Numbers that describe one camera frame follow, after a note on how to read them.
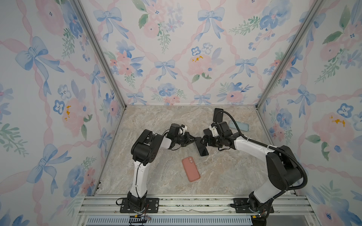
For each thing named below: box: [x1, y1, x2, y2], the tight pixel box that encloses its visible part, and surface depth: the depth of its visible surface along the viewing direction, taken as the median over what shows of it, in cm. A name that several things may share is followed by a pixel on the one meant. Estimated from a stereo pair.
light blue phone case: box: [228, 120, 249, 132], surface depth 109 cm
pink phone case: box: [181, 156, 201, 183], surface depth 90 cm
